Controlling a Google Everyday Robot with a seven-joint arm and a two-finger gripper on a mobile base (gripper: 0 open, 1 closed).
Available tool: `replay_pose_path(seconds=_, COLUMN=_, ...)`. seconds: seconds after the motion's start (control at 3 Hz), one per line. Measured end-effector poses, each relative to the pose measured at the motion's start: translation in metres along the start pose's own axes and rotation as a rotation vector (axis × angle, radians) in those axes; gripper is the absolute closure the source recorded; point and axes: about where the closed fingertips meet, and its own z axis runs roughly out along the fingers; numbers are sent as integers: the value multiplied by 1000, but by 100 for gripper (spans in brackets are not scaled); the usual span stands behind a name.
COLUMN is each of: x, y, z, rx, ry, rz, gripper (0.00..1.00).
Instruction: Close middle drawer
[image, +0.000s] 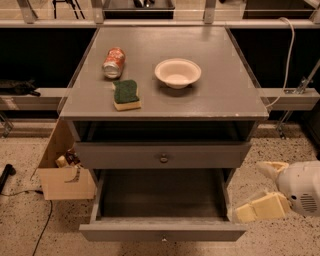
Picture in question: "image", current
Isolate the black floor cable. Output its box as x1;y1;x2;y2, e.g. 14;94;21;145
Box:
0;189;54;256

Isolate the grey top drawer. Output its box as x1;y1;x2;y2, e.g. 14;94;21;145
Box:
74;142;251;169

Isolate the green yellow sponge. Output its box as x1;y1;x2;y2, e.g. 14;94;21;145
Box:
113;80;141;111

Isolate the white hanging cable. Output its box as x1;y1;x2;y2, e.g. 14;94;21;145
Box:
265;16;297;109

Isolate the black cylinder on floor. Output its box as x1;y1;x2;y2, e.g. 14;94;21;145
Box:
0;164;16;193

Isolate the orange soda can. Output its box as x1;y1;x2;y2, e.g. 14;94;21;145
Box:
102;47;126;79

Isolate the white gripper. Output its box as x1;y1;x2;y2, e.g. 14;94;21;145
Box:
233;161;320;223

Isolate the white paper bowl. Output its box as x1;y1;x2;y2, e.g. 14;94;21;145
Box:
154;58;202;89

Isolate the grey wooden drawer cabinet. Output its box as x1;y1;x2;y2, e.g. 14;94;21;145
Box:
59;25;270;188

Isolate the grey drawer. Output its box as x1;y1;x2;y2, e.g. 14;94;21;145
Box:
80;169;245;242
74;142;251;169

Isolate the black object on shelf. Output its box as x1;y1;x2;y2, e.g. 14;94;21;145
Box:
0;79;41;97

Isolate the cardboard box with snacks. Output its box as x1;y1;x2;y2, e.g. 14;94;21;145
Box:
37;120;96;200

